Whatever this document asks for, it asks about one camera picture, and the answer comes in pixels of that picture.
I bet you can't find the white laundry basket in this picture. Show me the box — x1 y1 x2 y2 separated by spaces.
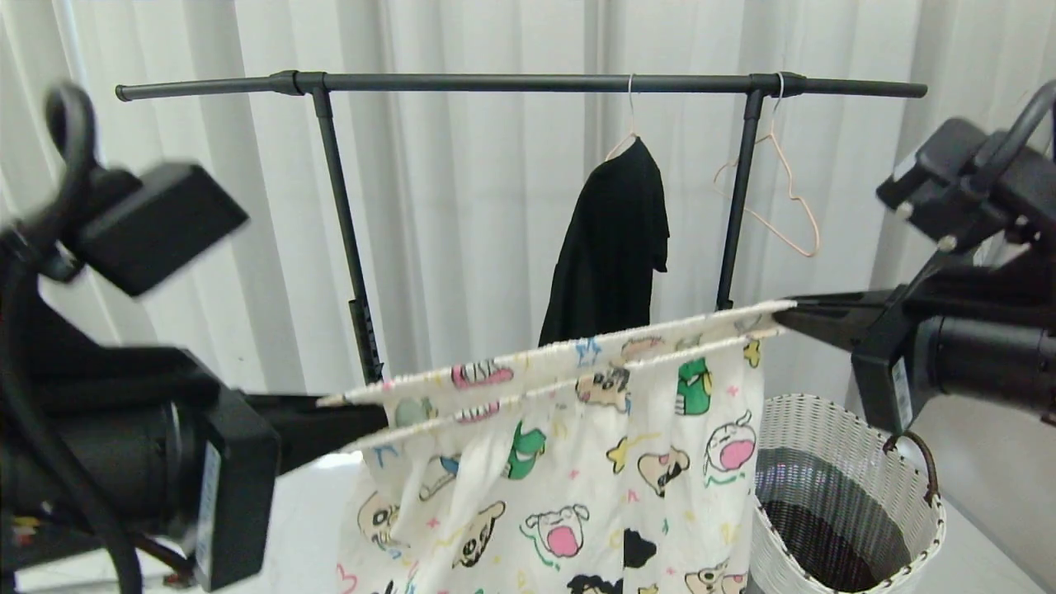
747 393 948 594

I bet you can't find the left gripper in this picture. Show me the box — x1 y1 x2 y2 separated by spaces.
49 388 281 593

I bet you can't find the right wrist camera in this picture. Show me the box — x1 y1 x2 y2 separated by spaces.
876 118 1056 323

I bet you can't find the black garment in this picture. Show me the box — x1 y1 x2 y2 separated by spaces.
538 136 671 347

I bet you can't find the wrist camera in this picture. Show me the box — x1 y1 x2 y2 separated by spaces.
41 161 250 299
876 118 1056 323

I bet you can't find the cream printed garment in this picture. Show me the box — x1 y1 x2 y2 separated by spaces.
318 299 797 594

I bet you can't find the pink clothes hanger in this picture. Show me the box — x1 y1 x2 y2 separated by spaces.
714 73 822 258
605 74 640 162

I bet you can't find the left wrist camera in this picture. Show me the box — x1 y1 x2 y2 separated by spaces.
41 161 250 299

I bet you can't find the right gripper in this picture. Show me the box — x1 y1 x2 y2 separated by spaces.
850 309 1056 434

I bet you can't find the white curtain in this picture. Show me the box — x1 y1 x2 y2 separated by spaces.
0 0 1056 430

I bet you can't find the black clothes rack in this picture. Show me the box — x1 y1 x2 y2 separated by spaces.
115 70 929 387

